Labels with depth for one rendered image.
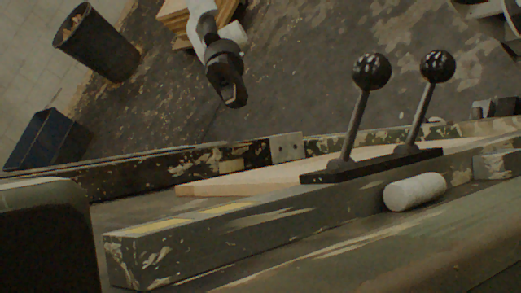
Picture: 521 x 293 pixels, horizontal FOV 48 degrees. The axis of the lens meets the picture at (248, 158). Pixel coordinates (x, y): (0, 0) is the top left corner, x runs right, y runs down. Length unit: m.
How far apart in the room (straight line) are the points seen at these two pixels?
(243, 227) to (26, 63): 5.84
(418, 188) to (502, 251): 0.36
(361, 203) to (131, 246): 0.25
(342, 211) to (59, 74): 5.88
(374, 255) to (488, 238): 0.05
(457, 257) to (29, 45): 6.14
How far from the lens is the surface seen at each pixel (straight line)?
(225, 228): 0.46
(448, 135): 1.33
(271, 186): 0.86
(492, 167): 0.77
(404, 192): 0.59
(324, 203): 0.55
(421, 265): 0.21
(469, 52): 2.83
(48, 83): 6.31
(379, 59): 0.56
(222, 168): 1.38
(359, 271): 0.21
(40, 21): 6.39
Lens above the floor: 1.85
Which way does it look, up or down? 33 degrees down
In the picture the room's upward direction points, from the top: 52 degrees counter-clockwise
